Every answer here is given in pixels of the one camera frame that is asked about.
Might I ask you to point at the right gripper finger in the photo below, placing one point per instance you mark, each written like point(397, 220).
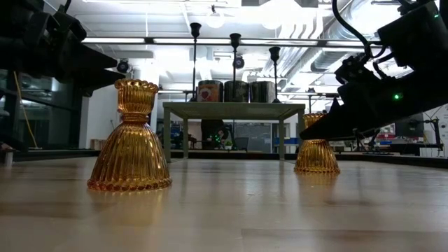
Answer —
point(350, 120)

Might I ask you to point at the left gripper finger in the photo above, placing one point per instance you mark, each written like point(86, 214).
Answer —
point(96, 59)
point(99, 78)

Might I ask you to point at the amber ribbed glass candle holder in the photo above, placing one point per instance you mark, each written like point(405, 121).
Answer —
point(131, 154)
point(316, 157)

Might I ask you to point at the silver candle tin paper tag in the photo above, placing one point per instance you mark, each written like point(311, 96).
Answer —
point(260, 91)

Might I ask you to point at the short black metal candlestick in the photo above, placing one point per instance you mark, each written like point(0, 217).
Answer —
point(274, 54)

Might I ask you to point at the tall black metal candlestick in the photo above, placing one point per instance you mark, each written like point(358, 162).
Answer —
point(195, 29)

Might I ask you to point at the heart label candle tin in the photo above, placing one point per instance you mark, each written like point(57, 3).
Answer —
point(210, 92)

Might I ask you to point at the flower label candle tin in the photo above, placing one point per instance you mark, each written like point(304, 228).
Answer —
point(242, 91)

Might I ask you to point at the medium black metal candlestick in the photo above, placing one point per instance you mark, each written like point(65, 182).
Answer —
point(235, 38)

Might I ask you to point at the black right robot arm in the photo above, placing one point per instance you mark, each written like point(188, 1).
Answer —
point(416, 35)

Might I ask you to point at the black background robot arm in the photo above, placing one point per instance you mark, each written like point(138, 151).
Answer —
point(435, 122)

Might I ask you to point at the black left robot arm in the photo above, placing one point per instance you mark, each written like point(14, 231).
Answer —
point(12, 28)

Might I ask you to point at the long ceiling light strip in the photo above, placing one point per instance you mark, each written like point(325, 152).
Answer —
point(112, 40)

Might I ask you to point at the black round ceiling fixture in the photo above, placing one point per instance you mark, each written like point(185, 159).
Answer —
point(123, 66)
point(240, 62)

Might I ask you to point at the black computer monitor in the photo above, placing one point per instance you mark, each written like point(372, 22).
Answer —
point(414, 127)

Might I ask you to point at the blue background panel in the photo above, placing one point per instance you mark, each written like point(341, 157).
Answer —
point(288, 141)

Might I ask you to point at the small white cylinder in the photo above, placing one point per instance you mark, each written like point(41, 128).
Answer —
point(8, 159)

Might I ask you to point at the sage green perforated metal shelf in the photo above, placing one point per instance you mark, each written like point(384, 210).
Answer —
point(231, 106)

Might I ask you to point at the black device green lights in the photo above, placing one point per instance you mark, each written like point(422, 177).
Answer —
point(211, 133)

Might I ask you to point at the white round ceiling lamp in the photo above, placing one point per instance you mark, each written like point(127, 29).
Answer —
point(276, 15)
point(215, 19)

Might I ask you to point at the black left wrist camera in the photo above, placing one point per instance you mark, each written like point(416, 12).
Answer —
point(68, 26)

